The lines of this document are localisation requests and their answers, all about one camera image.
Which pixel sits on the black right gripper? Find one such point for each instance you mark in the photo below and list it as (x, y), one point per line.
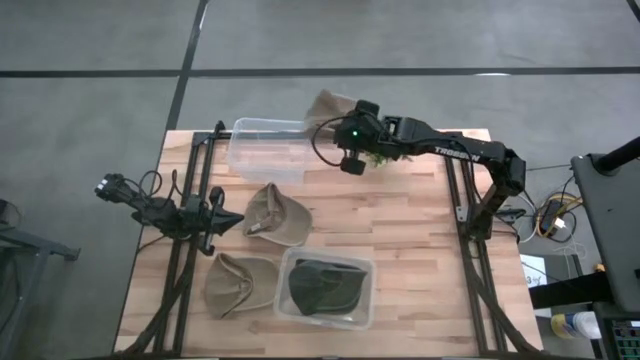
(360, 140)

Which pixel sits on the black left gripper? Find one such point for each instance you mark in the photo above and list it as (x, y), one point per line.
(207, 220)

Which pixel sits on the dark green baseball cap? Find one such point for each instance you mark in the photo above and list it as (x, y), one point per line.
(307, 295)
(380, 160)
(350, 275)

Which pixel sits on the beige cotton baseball cap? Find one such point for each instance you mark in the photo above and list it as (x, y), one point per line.
(325, 107)
(285, 220)
(225, 285)

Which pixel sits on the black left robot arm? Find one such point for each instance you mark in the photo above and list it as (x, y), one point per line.
(150, 210)

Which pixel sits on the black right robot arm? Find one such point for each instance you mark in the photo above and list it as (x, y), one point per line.
(460, 152)

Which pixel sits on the clear plastic storage bin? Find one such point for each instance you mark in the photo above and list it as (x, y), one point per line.
(260, 150)
(365, 320)

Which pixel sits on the grey metal stand leg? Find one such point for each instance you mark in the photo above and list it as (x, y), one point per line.
(30, 245)

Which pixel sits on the black power strip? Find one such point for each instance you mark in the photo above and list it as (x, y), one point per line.
(550, 212)

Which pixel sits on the white paper sign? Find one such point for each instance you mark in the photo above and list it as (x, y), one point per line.
(532, 270)

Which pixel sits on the white plug adapter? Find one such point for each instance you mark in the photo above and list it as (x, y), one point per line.
(560, 223)

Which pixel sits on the black cart beam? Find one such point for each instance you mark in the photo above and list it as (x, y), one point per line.
(570, 290)

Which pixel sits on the black pole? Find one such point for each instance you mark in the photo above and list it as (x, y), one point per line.
(620, 155)

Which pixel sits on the grey equipment cart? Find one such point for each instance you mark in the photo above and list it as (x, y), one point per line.
(610, 225)

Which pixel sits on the control panel with buttons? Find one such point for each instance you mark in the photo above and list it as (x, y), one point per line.
(625, 340)

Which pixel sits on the black aluminium frame rails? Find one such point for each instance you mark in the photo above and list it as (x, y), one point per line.
(475, 300)
(177, 290)

